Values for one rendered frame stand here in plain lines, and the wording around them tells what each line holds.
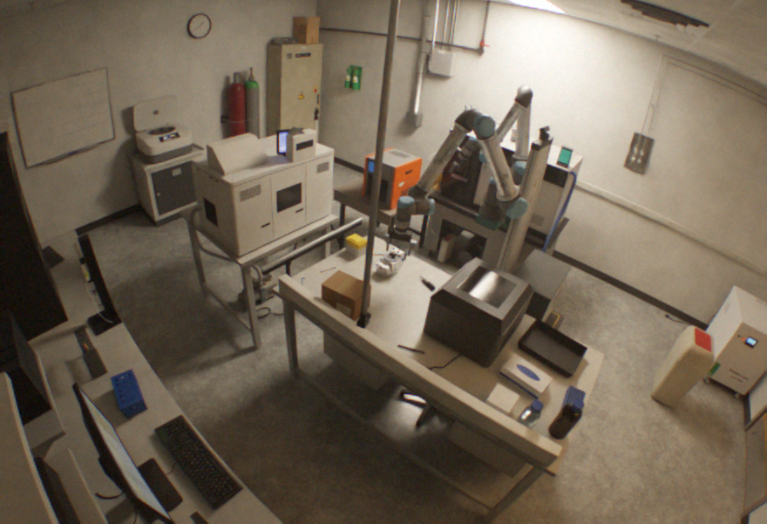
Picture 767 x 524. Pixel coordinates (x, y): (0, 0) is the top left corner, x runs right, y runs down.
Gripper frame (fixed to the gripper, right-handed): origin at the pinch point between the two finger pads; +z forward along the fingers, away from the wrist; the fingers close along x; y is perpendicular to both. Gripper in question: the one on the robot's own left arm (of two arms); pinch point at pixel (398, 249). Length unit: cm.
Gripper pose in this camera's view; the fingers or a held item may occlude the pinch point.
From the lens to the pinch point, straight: 230.8
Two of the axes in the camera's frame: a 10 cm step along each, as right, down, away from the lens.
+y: -2.6, 4.9, -8.3
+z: -1.0, 8.4, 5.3
